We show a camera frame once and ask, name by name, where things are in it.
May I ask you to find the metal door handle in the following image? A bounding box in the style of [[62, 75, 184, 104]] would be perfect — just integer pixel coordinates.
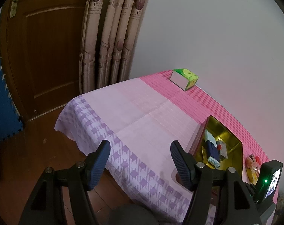
[[10, 0, 30, 18]]

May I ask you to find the brown wooden door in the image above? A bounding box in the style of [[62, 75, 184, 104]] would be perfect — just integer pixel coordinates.
[[6, 0, 93, 122]]

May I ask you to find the clear fried twist snack packet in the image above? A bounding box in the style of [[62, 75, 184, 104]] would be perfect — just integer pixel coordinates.
[[245, 154, 262, 172]]

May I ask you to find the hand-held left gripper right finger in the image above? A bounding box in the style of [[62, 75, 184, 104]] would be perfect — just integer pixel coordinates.
[[170, 140, 261, 225]]

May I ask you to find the blue foam mat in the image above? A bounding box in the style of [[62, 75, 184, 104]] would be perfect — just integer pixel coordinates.
[[0, 16, 24, 147]]

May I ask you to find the blue and white snack packet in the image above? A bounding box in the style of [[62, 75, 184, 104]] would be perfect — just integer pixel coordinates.
[[204, 132, 221, 161]]

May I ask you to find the beige patterned curtain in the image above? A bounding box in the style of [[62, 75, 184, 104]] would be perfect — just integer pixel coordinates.
[[79, 0, 155, 94]]

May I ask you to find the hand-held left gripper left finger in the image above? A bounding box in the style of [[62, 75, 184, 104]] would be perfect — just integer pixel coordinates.
[[18, 139, 111, 225]]

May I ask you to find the green tissue box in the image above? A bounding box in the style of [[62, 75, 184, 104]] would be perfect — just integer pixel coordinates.
[[170, 68, 199, 91]]

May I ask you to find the light blue snack packet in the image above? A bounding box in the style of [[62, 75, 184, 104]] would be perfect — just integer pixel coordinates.
[[208, 157, 221, 169]]

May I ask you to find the gold metal tin box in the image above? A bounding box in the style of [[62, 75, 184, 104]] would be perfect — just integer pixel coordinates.
[[171, 115, 243, 207]]

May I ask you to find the pink checked tablecloth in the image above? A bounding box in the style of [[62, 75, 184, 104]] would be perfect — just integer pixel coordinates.
[[54, 69, 279, 225]]

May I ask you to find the grey foil snack packet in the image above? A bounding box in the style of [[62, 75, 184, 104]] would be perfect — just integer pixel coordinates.
[[217, 141, 229, 160]]

